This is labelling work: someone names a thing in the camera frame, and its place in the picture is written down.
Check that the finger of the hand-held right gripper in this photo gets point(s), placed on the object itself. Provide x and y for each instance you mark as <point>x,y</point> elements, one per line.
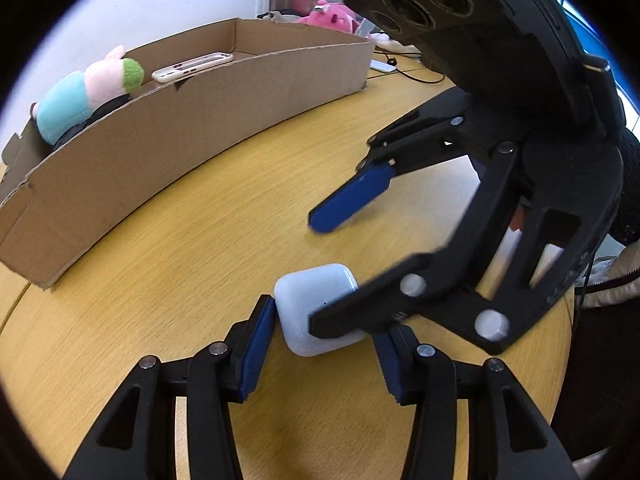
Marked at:
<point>360,310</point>
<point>350,200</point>

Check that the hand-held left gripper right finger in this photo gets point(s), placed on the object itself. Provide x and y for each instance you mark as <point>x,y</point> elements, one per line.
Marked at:
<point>387,360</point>

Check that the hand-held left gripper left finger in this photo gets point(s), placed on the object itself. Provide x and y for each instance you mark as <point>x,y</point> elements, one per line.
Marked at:
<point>257,345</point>

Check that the white earbud case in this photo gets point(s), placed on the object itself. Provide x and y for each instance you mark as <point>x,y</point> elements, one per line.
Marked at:
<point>310,300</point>

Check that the brown cardboard box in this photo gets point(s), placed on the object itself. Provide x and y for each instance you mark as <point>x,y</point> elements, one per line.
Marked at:
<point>150,150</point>

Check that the white phone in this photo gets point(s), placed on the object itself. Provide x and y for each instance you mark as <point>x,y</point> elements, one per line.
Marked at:
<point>192,66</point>

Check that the black object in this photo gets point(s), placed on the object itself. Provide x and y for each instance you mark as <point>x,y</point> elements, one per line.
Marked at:
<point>100,110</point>

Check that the blue pink pig plush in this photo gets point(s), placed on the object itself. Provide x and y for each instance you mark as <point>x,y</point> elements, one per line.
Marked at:
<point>65,105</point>

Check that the white adapter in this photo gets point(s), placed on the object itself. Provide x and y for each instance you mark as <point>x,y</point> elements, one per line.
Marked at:
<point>381,66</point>

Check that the pink bear plush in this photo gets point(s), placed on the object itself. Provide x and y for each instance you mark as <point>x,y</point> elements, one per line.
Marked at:
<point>330,17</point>

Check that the grey cloth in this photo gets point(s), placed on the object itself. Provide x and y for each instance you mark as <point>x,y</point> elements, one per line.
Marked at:
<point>280,16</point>

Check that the dark trousers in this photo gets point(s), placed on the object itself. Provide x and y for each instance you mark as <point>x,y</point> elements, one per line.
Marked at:
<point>600,385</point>

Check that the beige jacket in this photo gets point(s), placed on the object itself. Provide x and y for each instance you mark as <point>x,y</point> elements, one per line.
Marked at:
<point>615,280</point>

